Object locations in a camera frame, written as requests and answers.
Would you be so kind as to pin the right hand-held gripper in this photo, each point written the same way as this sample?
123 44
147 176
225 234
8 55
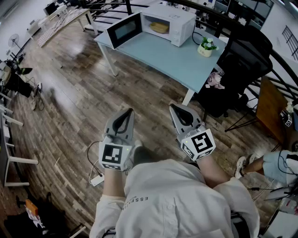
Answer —
200 143

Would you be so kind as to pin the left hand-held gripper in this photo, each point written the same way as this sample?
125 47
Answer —
111 154

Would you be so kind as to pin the white microwave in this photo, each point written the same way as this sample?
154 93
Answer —
179 25

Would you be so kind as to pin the yellow container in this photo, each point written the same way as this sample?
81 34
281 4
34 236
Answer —
159 27

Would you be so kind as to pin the person's left forearm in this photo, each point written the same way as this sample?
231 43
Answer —
114 183

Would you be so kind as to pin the person's right forearm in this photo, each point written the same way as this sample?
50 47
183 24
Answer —
213 170

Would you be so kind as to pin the person's leg and shoe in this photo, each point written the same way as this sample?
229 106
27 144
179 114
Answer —
146 153

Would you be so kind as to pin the white power strip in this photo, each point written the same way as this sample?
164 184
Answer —
96 180

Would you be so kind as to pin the light blue table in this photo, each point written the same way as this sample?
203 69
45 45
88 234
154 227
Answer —
170 58

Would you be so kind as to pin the potted plant in cream pot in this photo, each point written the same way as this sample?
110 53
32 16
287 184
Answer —
206 47

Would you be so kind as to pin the black office chair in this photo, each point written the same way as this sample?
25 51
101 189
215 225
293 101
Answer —
242 69

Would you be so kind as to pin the brown wooden desk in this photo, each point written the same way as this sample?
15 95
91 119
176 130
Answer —
270 109

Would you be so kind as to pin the person's white shirt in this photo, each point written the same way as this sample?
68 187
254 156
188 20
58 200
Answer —
172 204

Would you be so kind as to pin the spare hand-held gripper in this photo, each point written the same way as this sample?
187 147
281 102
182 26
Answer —
287 118

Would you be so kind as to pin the black tripod equipment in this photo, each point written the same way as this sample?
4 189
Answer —
18 83

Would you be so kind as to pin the long white table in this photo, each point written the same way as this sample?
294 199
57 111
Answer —
62 23

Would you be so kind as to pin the orange box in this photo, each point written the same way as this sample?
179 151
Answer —
32 207

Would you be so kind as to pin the black bag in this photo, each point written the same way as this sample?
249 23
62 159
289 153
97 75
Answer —
35 223

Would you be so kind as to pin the black monitor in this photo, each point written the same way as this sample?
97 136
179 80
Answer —
50 9

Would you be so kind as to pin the standing fan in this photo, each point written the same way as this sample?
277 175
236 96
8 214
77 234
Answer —
14 40

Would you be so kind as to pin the white shelf frame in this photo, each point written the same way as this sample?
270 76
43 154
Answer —
7 148

